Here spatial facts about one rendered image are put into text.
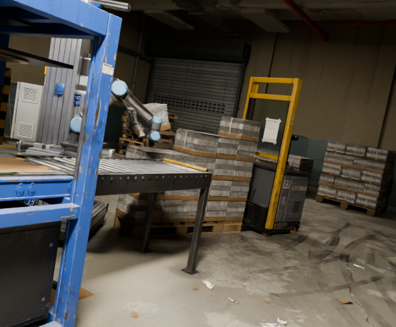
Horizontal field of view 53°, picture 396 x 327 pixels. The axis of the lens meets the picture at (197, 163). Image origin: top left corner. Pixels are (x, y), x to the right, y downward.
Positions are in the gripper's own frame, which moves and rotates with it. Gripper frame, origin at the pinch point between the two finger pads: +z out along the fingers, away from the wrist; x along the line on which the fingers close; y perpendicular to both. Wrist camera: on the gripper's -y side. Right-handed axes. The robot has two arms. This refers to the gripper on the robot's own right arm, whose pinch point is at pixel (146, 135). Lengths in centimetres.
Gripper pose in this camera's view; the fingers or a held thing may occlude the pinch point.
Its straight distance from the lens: 347.5
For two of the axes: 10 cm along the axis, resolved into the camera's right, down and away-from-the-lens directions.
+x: -9.2, 2.3, -3.1
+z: -3.5, -1.6, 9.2
